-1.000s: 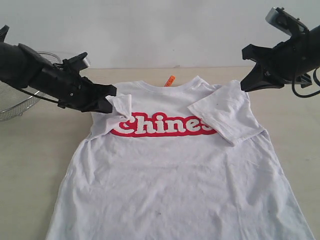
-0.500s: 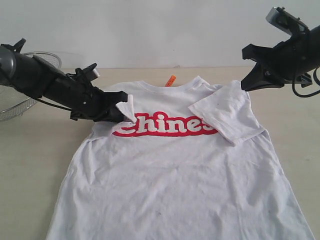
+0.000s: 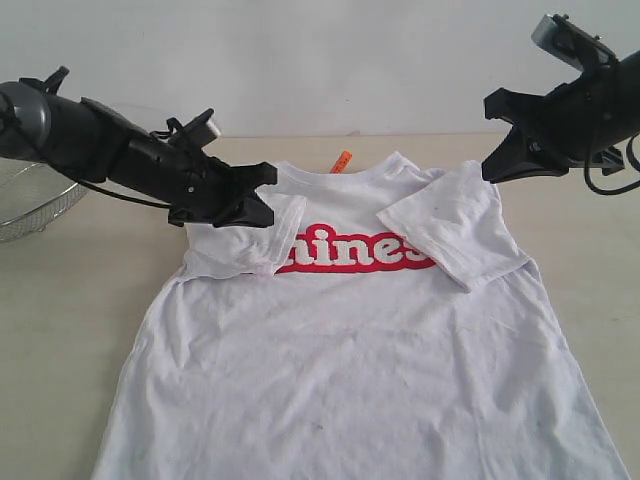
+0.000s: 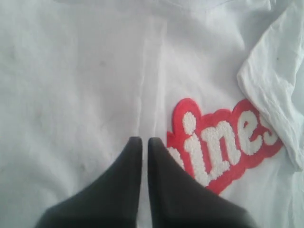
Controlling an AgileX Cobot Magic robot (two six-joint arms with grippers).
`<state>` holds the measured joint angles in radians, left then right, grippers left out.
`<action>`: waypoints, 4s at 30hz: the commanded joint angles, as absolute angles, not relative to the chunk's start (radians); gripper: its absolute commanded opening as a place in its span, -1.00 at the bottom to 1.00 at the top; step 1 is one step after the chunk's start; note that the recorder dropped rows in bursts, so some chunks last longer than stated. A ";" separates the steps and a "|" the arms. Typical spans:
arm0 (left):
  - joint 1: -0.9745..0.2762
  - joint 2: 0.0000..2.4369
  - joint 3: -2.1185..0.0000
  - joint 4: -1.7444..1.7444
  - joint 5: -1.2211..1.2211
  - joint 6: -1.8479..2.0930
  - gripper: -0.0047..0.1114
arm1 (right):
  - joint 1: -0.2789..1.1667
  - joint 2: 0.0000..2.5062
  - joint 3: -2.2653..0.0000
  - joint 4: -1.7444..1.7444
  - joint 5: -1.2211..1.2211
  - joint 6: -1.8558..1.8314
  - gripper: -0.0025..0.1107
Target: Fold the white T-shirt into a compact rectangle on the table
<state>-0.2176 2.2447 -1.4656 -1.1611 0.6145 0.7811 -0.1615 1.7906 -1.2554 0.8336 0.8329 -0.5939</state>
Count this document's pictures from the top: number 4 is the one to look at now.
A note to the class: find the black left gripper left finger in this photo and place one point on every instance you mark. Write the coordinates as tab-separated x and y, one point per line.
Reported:
111	201

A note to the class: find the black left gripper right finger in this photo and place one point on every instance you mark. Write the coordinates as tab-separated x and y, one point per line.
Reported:
178	201

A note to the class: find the white t-shirt red print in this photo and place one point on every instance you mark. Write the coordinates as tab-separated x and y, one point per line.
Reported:
220	82

